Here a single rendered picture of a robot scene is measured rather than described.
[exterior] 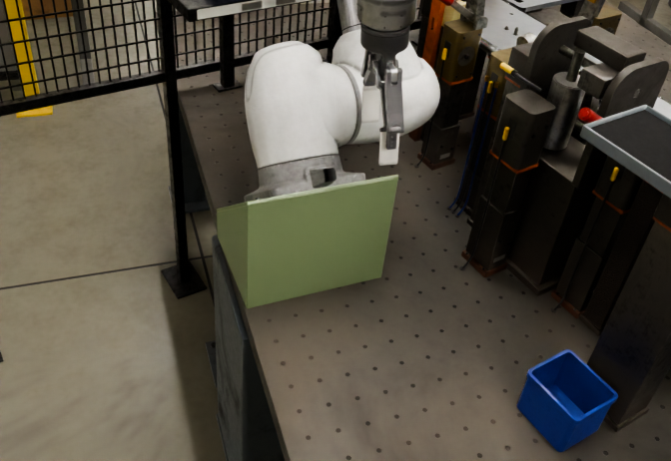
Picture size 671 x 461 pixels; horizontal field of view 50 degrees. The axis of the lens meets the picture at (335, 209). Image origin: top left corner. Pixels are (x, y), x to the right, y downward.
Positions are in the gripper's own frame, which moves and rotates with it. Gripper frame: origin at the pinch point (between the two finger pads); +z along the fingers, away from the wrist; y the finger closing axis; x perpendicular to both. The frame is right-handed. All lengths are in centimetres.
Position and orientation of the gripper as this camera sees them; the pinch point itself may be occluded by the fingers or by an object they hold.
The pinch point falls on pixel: (378, 136)
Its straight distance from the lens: 122.2
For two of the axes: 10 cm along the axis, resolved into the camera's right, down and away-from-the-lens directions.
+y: 1.8, 6.0, -7.8
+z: -0.1, 8.0, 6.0
